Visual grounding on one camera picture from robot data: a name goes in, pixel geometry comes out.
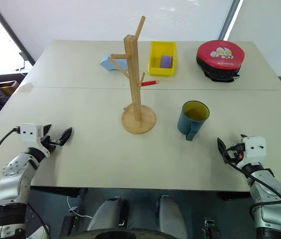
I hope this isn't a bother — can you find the purple block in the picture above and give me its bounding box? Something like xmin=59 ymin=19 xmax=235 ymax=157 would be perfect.
xmin=159 ymin=55 xmax=173 ymax=69

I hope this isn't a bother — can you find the silver robot left leg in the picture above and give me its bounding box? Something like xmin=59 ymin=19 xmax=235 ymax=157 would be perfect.
xmin=86 ymin=196 xmax=129 ymax=233

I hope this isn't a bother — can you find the thin white cable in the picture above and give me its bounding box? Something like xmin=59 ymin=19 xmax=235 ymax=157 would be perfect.
xmin=66 ymin=195 xmax=93 ymax=220

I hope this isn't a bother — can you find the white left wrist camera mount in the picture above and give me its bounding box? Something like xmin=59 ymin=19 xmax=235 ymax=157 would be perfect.
xmin=20 ymin=123 xmax=50 ymax=157

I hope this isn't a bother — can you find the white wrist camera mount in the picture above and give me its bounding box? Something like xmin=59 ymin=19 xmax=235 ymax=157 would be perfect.
xmin=20 ymin=123 xmax=50 ymax=157
xmin=241 ymin=135 xmax=267 ymax=167

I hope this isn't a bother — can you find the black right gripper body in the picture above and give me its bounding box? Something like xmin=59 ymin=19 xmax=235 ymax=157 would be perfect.
xmin=226 ymin=142 xmax=246 ymax=166

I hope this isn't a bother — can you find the dark rounded robot waist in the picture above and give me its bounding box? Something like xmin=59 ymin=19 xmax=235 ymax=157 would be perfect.
xmin=65 ymin=227 xmax=181 ymax=239

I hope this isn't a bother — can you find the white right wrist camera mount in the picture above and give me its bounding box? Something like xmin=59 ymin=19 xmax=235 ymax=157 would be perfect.
xmin=241 ymin=135 xmax=267 ymax=167

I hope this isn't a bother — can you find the blue mug yellow inside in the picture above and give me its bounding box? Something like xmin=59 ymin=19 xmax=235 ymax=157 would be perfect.
xmin=177 ymin=100 xmax=210 ymax=142

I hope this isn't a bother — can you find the silver robot right leg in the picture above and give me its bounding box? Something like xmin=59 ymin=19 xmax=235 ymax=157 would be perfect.
xmin=156 ymin=195 xmax=189 ymax=239

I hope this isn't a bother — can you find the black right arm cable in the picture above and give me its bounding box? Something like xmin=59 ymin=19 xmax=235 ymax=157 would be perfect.
xmin=222 ymin=146 xmax=281 ymax=226

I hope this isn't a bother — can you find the silver robot leg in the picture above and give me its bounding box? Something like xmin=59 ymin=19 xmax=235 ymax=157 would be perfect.
xmin=156 ymin=195 xmax=189 ymax=239
xmin=86 ymin=196 xmax=129 ymax=233

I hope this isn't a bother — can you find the wooden mug tree stand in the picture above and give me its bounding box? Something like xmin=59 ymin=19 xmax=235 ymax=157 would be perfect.
xmin=121 ymin=15 xmax=160 ymax=135

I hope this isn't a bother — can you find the white tape piece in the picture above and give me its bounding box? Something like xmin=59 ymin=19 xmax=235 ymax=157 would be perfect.
xmin=17 ymin=83 xmax=34 ymax=94

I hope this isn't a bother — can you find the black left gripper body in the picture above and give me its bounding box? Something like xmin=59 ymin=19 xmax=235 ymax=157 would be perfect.
xmin=39 ymin=134 xmax=61 ymax=156

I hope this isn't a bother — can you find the red and black punch pad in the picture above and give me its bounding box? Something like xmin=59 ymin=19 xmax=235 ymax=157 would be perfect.
xmin=196 ymin=40 xmax=246 ymax=83

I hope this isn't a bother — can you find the light blue block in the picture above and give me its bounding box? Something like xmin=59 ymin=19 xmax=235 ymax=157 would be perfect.
xmin=99 ymin=53 xmax=129 ymax=74

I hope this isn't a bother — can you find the yellow plastic bin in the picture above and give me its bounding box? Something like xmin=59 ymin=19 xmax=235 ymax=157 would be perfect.
xmin=147 ymin=40 xmax=177 ymax=76

